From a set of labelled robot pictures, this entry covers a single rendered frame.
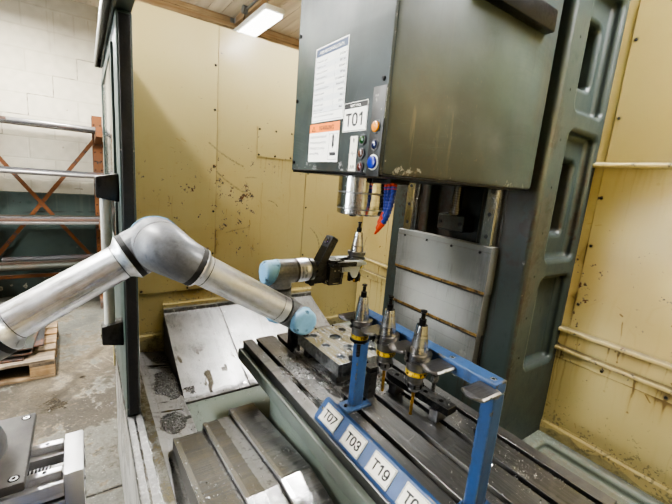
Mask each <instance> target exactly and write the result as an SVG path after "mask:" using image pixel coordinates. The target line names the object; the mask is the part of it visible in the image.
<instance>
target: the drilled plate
mask: <svg viewBox="0 0 672 504"><path fill-rule="evenodd" d="M338 327H341V328H338ZM343 328H344V329H343ZM321 330H323V331H324V332H323V331H321ZM327 330H328V331H327ZM338 330H339V331H338ZM343 330H344V331H343ZM316 331H318V332H316ZM341 331H343V332H341ZM351 331H352V329H351V328H350V327H348V326H347V325H345V324H342V325H337V326H331V327H326V328H321V329H315V330H312V331H311V332H310V333H309V335H310V336H303V335H298V345H300V346H301V347H302V348H303V349H304V350H305V351H307V352H308V353H309V354H310V355H311V356H312V357H314V358H315V359H316V360H317V361H318V362H319V363H321V364H322V365H323V366H324V367H325V368H326V369H328V370H329V371H330V372H331V373H332V374H333V375H335V376H336V377H337V378H340V377H343V376H347V375H350V374H351V365H352V360H350V359H349V357H348V358H347V359H345V358H346V355H347V356H348V354H350V353H351V354H353V351H352V350H353V345H354V343H353V342H352V341H351V340H350V337H351V336H350V335H351ZM314 332H315V333H314ZM313 333H314V335H313ZM316 333H319V335H318V334H317V335H316ZM329 334H330V335H329ZM332 334H333V335H332ZM323 335H324V336H323ZM326 335H327V336H326ZM313 336H316V337H313ZM321 336H322V337H321ZM341 336H342V339H341ZM319 337H321V338H319ZM328 337H330V338H328ZM348 337H349V339H348ZM315 338H316V340H317V341H316V340H315ZM332 338H333V339H335V340H333V339H332ZM320 339H321V341H319V340H320ZM337 339H338V340H337ZM322 340H323V341H322ZM326 341H328V342H326ZM323 342H324V343H323ZM326 343H327V344H326ZM346 343H347V344H346ZM330 344H331V345H330ZM323 346H324V347H323ZM329 346H330V347H329ZM343 347H344V348H345V349H346V350H344V348H343ZM376 348H377V344H375V343H374V342H372V341H371V340H369V346H368V350H369V349H370V350H371V351H370V350H369V351H368V355H367V359H368V360H369V361H371V362H372V363H373V364H375V365H376V366H378V365H377V359H378V355H377V354H376ZM347 349H348V351H347ZM373 350H375V351H373ZM344 351H345V352H344ZM341 352H342V354H339V353H341ZM349 352H350V353H349ZM337 353H338V354H339V355H335V354H337ZM343 354H346V355H345V356H344V355H343ZM342 359H343V360H342Z"/></svg>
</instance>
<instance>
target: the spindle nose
mask: <svg viewBox="0 0 672 504"><path fill-rule="evenodd" d="M383 191H384V184H378V183H372V178H363V177H350V176H339V183H338V195H337V212H338V213H342V214H347V215H356V216H368V217H380V214H381V212H382V210H383V207H384V206H383V204H384V203H383V201H384V199H383V197H384V196H383V194H384V192H383Z"/></svg>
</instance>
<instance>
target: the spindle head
mask: <svg viewBox="0 0 672 504"><path fill-rule="evenodd" d="M563 3H564V0H302V2H301V20H300V37H299V54H298V72H297V89H296V107H295V124H294V142H293V159H292V170H293V172H299V173H310V174H320V175H331V176H350V177H363V178H381V179H395V180H405V181H410V183H417V184H428V185H442V186H456V187H470V188H484V189H499V190H513V191H527V192H529V190H528V189H529V188H530V185H531V180H532V174H533V169H534V163H535V158H536V152H537V147H538V141H539V136H540V130H541V125H542V119H543V114H544V108H545V103H546V97H547V91H548V86H549V80H550V75H551V69H552V64H553V58H554V53H555V47H556V42H557V36H558V31H559V25H560V20H561V14H562V9H563ZM349 34H350V42H349V54H348V66H347V78H346V91H345V103H344V106H345V104H347V103H352V102H356V101H361V100H366V99H369V107H368V118H367V128H366V130H362V131H353V132H344V133H343V132H342V130H343V119H337V120H331V121H325V122H319V123H312V112H313V96H314V81H315V66H316V51H317V49H319V48H321V47H323V46H325V45H328V44H330V43H332V42H334V41H336V40H338V39H340V38H342V37H345V36H347V35H349ZM386 84H388V90H387V99H386V109H385V118H384V127H383V136H382V146H381V156H380V166H379V176H378V177H374V176H366V168H367V157H368V147H369V137H370V126H371V116H372V105H373V95H374V87H377V86H382V85H386ZM335 121H340V131H339V144H338V156H337V162H308V153H309V138H310V125H315V124H322V123H329V122H335ZM361 134H365V135H366V143H365V144H364V145H363V146H362V145H360V144H359V137H360V135H361ZM351 136H358V146H357V153H358V150H359V149H360V148H364V150H365V156H364V158H363V159H359V158H358V155H357V157H356V165H357V163H358V162H359V161H362V162H363V164H364V168H363V171H362V172H360V173H359V172H357V170H356V168H355V171H348V163H349V151H350V140H351Z"/></svg>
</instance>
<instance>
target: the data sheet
mask: <svg viewBox="0 0 672 504"><path fill-rule="evenodd" d="M349 42H350V34H349V35H347V36H345V37H342V38H340V39H338V40H336V41H334V42H332V43H330V44H328V45H325V46H323V47H321V48H319V49H317V51H316V66H315V81H314V96H313V112H312V123H319V122H325V121H331V120H337V119H343V115H344V103H345V91H346V78H347V66H348V54H349Z"/></svg>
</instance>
